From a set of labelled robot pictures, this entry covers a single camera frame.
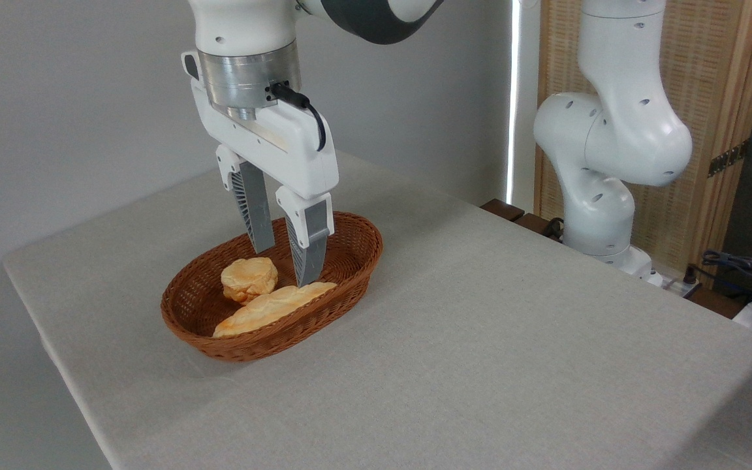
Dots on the grey tablecloth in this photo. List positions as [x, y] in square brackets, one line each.
[480, 339]

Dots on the brown wicker oval basket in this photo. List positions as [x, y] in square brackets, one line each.
[350, 261]

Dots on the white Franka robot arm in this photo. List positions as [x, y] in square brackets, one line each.
[611, 143]

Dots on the round bread roll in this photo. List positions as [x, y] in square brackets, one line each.
[249, 277]

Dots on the metal screen hinge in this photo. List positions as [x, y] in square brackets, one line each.
[728, 158]

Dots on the white power strip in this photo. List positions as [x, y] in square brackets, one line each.
[673, 284]

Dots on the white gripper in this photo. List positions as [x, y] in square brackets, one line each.
[271, 147]

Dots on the long braided bread loaf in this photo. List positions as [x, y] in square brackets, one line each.
[265, 310]

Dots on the wooden rattan folding screen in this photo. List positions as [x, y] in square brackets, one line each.
[715, 78]

